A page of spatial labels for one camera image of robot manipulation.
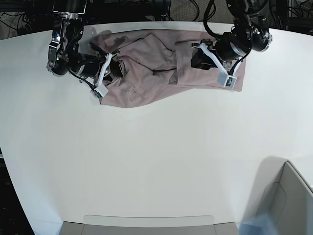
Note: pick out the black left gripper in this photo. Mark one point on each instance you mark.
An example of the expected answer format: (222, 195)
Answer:
(229, 48)

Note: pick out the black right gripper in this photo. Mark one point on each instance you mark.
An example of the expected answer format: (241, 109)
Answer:
(97, 67)

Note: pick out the pink T-shirt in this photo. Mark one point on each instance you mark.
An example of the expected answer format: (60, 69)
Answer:
(155, 64)

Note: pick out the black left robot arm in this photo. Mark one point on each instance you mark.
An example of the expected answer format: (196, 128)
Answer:
(248, 25)

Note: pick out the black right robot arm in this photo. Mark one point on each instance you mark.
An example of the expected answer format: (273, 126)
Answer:
(63, 54)

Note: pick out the grey bin right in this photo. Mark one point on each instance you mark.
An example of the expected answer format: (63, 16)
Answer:
(289, 202)

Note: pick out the blue translucent object corner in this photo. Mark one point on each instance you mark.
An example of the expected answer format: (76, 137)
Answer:
(262, 224)

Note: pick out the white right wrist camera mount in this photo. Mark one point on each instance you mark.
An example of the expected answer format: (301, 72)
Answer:
(100, 90)

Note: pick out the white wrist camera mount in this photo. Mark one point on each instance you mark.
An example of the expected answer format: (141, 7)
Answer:
(226, 74)
(100, 90)

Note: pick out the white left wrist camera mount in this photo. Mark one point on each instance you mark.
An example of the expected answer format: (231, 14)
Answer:
(226, 74)

